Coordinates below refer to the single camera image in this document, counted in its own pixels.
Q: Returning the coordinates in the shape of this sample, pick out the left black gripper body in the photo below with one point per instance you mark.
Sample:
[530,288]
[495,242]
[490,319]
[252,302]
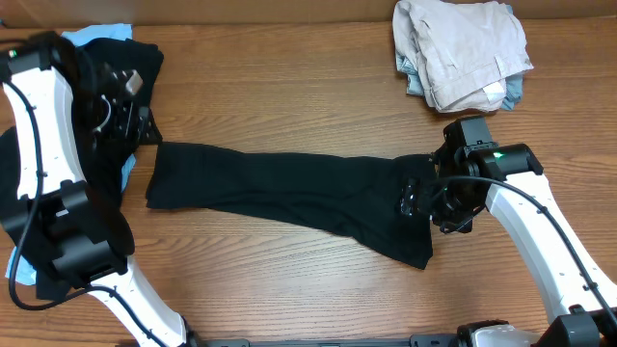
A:
[112,122]

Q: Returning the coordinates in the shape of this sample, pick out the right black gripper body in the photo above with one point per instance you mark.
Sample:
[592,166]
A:
[442,200]

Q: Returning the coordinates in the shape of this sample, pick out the black t-shirt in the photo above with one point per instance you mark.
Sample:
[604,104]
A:
[358,197]

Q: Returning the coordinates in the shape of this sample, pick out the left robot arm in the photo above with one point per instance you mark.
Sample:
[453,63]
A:
[131,298]

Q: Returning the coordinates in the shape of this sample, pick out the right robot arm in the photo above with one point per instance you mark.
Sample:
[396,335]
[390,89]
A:
[474,173]

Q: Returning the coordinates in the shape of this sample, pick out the black clothes pile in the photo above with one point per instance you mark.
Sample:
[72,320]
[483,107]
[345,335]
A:
[120,62]

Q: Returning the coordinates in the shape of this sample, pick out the light blue garment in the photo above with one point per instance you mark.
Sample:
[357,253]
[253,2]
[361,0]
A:
[26,273]

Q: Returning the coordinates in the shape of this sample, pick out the grey-blue folded garment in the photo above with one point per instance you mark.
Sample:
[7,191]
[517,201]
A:
[513,89]

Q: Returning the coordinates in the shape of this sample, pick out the beige folded trousers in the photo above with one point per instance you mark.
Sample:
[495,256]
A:
[463,53]

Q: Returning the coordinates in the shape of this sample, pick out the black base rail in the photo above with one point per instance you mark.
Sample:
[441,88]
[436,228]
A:
[328,343]

